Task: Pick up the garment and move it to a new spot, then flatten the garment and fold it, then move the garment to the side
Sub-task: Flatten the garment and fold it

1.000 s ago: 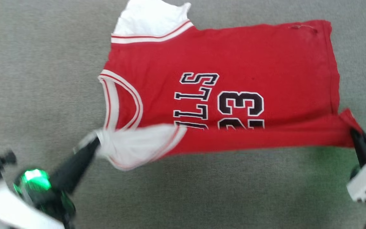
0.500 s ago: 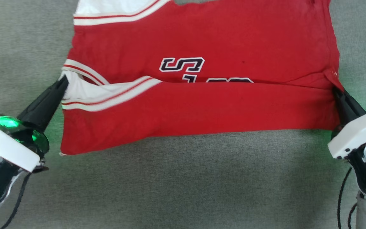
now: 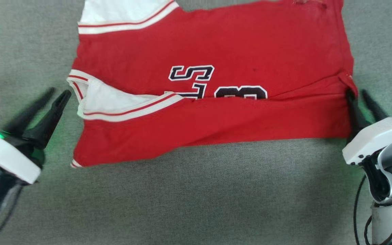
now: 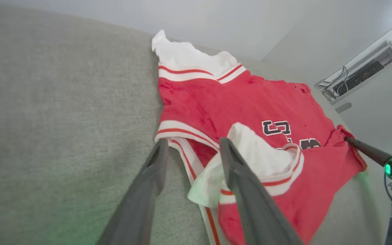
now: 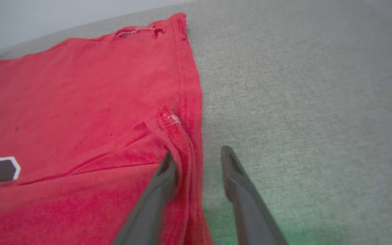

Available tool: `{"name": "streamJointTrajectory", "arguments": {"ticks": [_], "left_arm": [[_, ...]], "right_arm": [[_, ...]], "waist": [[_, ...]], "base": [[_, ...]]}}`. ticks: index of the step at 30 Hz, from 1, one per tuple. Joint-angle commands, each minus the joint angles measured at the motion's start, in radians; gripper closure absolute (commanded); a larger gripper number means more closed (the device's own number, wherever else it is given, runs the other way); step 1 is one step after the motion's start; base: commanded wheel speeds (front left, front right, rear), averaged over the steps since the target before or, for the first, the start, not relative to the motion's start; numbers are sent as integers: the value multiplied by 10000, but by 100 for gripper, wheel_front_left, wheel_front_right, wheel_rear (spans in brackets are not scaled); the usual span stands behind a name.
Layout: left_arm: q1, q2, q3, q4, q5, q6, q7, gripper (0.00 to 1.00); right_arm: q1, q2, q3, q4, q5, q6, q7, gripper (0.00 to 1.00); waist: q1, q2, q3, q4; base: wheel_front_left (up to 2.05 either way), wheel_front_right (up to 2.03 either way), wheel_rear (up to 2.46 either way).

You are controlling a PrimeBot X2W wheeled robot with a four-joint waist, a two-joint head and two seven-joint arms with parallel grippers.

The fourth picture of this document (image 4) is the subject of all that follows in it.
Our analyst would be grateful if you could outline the black power strip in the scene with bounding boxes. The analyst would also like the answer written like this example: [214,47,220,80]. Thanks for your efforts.
[332,61,385,97]

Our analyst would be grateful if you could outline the grey fabric sofa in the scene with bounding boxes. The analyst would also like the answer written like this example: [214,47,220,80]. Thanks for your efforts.
[0,2,392,245]

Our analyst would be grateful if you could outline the red and white jersey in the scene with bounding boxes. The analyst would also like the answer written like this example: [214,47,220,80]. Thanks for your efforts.
[151,29,368,245]

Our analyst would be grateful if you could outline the white wall cable tray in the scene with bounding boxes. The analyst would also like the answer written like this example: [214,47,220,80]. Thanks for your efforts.
[314,12,392,105]

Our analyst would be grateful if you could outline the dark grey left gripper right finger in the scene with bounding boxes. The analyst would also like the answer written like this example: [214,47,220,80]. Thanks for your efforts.
[219,137,304,245]

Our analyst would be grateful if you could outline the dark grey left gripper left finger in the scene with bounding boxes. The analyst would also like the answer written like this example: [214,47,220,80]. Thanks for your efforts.
[96,138,169,245]

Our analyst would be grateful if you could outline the white wall plate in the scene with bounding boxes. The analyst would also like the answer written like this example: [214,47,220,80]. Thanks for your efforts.
[334,102,352,114]

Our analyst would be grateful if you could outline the white cables in tray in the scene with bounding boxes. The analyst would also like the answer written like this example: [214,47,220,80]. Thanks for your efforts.
[323,66,349,96]

